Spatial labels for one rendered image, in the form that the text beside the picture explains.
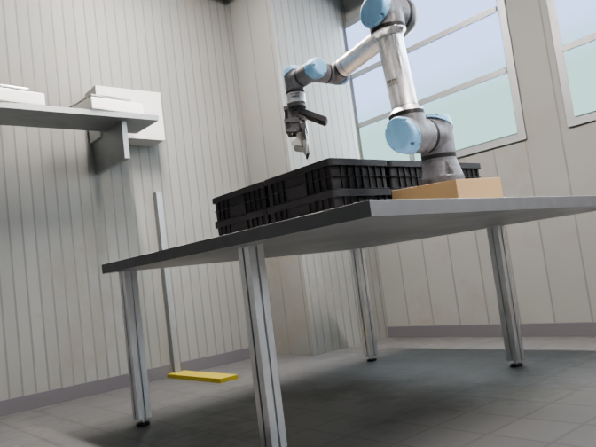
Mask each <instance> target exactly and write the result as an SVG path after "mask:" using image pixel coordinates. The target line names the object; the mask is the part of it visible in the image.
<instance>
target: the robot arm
mask: <svg viewBox="0 0 596 447"><path fill-rule="evenodd" d="M418 17H419V15H418V10H417V7H416V5H415V4H414V3H413V2H412V1H411V0H364V2H363V5H362V6H361V9H360V20H361V22H362V24H363V25H364V26H365V27H367V28H370V33H371V34H369V35H368V36H367V37H366V38H365V39H363V40H362V41H361V42H360V43H358V44H357V45H356V46H354V47H353V48H352V49H350V50H349V51H348V52H346V53H345V54H344V55H343V56H341V57H340V58H339V59H337V60H336V61H335V62H334V63H333V64H326V63H325V62H324V61H323V60H322V59H321V58H314V59H310V60H308V61H307V62H306V63H305V64H303V65H302V66H297V65H292V66H290V67H286V68H285V69H284V82H285V90H286V104H287V106H283V107H284V112H285V119H284V123H285V128H286V134H287V135H288V137H297V138H296V139H295V140H293V141H292V145H293V146H294V150H295V151H296V152H301V153H304V155H306V160H307V159H308V158H309V156H310V146H309V138H308V133H309V132H308V125H307V120H309V121H311V122H315V123H317V124H320V125H323V126H326V124H327V123H328V120H327V117H326V116H324V115H321V114H317V113H314V112H312V111H310V110H307V109H306V98H305V90H304V87H305V86H307V85H309V84H311V83H312V82H319V83H329V84H333V85H343V84H345V83H347V82H348V80H349V77H350V75H351V74H352V73H354V72H355V71H356V70H358V69H359V68H360V67H361V66H362V65H364V64H365V63H366V62H368V61H369V60H370V59H372V58H374V57H375V56H376V55H378V54H380V60H381V64H382V68H383V73H384V76H385V81H386V85H387V89H388V97H389V101H390V105H391V110H392V112H391V114H390V115H389V117H388V119H389V122H388V124H387V128H386V129H385V138H386V141H387V143H388V145H389V147H390V148H391V149H392V150H394V151H395V152H397V153H403V154H413V153H420V156H421V163H422V165H421V171H420V179H419V184H420V185H425V184H434V183H440V182H445V181H450V180H455V179H465V176H464V173H463V171H462V169H461V167H460V165H459V163H458V160H457V156H456V148H455V142H454V135H453V125H452V122H451V117H450V116H449V115H447V114H425V112H424V108H423V107H421V106H419V105H418V101H417V98H416V93H415V89H414V85H413V81H412V73H411V69H410V65H409V61H408V57H407V53H406V49H405V45H404V39H405V37H406V36H408V35H409V34H410V33H411V32H412V31H413V29H414V28H415V27H416V24H417V22H418Z"/></svg>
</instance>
